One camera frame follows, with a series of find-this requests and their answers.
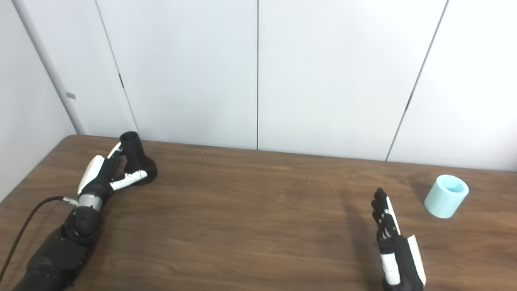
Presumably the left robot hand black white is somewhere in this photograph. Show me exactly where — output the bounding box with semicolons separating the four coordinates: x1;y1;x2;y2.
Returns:
77;141;148;200

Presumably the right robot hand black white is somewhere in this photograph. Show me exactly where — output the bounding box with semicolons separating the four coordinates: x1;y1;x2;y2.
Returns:
371;188;427;291

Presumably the black funnel-shaped nozzle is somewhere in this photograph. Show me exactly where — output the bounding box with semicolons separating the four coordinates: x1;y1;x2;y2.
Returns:
119;131;158;186

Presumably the light-blue hose piece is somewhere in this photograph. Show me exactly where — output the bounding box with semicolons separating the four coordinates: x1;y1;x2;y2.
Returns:
424;175;469;219

